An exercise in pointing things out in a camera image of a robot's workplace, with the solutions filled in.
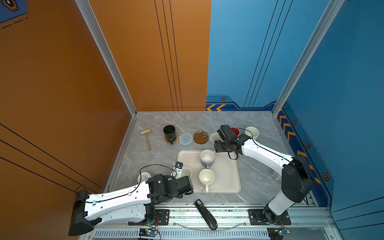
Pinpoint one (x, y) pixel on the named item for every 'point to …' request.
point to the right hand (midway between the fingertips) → (218, 146)
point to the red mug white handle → (235, 130)
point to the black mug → (170, 133)
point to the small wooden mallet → (145, 132)
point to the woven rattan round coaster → (175, 141)
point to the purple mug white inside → (207, 157)
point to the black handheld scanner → (206, 214)
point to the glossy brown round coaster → (200, 137)
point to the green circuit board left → (147, 232)
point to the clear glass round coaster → (186, 138)
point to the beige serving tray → (227, 179)
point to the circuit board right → (276, 233)
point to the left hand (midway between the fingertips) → (179, 185)
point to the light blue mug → (185, 171)
